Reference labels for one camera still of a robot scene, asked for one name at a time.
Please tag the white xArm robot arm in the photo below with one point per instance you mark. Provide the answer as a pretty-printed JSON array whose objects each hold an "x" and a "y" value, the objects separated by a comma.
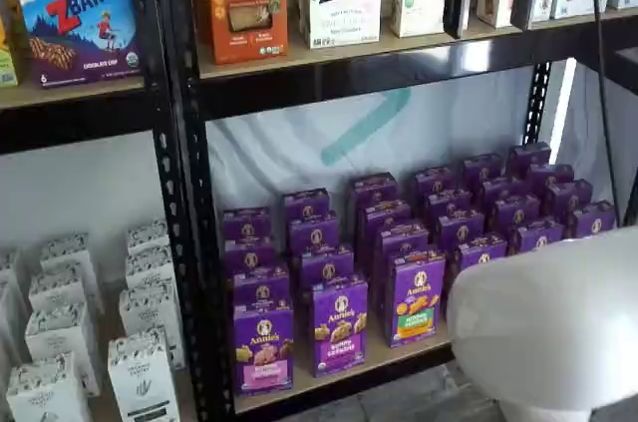
[{"x": 538, "y": 322}]

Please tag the purple Annie's box pink patch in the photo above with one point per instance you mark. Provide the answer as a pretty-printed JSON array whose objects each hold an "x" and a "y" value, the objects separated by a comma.
[{"x": 264, "y": 352}]

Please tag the purple Annie's box brown patch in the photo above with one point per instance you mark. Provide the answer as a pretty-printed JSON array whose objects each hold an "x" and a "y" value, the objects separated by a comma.
[{"x": 536, "y": 237}]

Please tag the orange box with woman picture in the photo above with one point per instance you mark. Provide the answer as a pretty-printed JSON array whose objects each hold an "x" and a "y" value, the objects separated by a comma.
[{"x": 246, "y": 18}]

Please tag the purple Annie's box violet patch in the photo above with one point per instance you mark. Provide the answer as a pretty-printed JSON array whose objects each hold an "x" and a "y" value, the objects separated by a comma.
[{"x": 339, "y": 332}]

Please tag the white backdrop sheet teal logo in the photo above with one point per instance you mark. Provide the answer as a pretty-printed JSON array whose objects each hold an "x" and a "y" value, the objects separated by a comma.
[{"x": 299, "y": 152}]

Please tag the white Organic Pantry box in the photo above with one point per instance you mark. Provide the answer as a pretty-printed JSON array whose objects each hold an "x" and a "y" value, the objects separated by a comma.
[
  {"x": 67, "y": 252},
  {"x": 10, "y": 322},
  {"x": 149, "y": 267},
  {"x": 144, "y": 382},
  {"x": 7, "y": 267},
  {"x": 57, "y": 292},
  {"x": 60, "y": 337},
  {"x": 147, "y": 235},
  {"x": 152, "y": 312},
  {"x": 47, "y": 392}
]

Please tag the blue Z Bar box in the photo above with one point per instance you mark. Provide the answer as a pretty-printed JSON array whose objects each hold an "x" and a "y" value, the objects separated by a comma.
[{"x": 80, "y": 28}]

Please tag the black metal shelving rack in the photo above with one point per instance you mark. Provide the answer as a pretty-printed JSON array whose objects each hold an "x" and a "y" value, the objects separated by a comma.
[
  {"x": 239, "y": 93},
  {"x": 75, "y": 130}
]

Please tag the purple Annie's box yellow patch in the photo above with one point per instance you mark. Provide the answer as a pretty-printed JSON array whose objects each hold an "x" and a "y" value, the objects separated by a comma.
[{"x": 481, "y": 255}]

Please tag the purple Annie's box green patch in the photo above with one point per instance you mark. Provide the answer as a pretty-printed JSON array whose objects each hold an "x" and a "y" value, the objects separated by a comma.
[{"x": 417, "y": 302}]

